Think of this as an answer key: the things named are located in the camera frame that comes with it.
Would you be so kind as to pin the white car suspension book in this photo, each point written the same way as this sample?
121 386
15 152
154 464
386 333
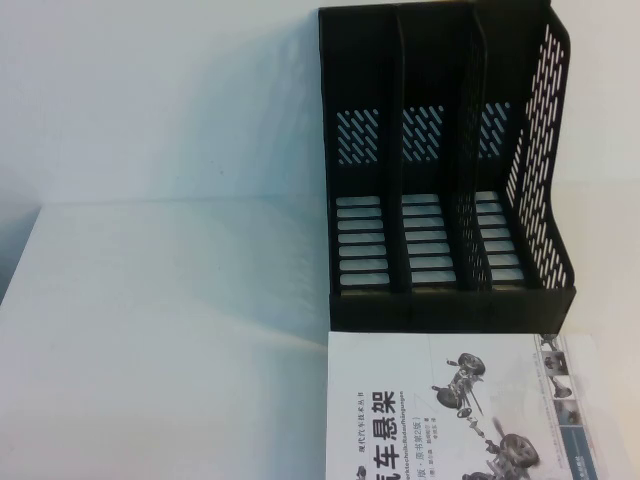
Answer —
400 365

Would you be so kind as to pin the black plastic three-slot book stand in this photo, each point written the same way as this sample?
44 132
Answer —
445 310

